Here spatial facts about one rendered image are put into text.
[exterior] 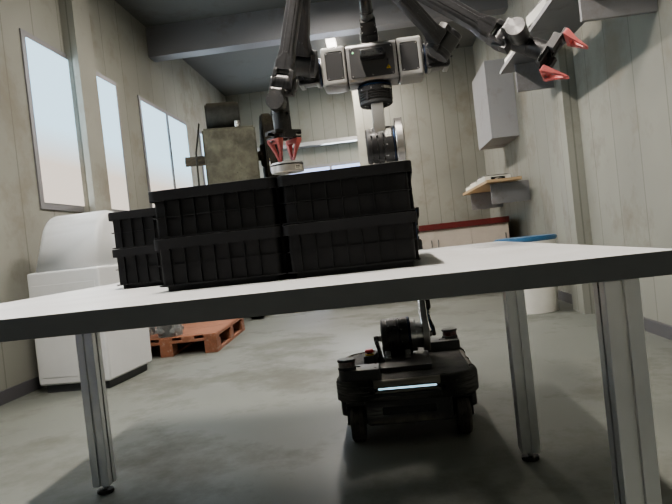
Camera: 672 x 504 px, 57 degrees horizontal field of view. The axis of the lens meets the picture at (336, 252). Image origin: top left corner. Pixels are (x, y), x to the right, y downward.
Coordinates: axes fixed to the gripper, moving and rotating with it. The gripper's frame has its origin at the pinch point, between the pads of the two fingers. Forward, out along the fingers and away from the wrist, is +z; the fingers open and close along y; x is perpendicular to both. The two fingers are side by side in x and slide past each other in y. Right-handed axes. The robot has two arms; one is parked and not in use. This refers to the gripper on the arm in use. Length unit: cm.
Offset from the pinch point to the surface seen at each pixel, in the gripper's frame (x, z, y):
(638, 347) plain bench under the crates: -112, 50, -10
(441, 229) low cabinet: 328, 39, 433
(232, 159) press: 471, -71, 248
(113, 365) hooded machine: 237, 94, 11
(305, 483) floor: 4, 105, -5
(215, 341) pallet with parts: 285, 102, 107
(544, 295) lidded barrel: 130, 98, 328
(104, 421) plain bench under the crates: 53, 80, -51
